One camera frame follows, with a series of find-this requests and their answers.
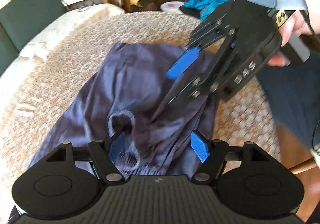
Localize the purple garment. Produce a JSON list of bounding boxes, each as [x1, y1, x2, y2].
[[31, 43, 218, 177]]

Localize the pile of clothes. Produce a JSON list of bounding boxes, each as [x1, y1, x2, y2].
[[180, 0, 231, 21]]

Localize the person's right hand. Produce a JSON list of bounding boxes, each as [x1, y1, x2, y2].
[[268, 0, 320, 67]]

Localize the person's dark blue trousers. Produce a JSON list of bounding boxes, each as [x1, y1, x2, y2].
[[257, 53, 319, 162]]

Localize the lace tablecloth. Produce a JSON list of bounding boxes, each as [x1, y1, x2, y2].
[[1, 12, 280, 223]]

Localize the dark green sofa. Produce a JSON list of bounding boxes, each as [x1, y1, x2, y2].
[[1, 0, 67, 74]]

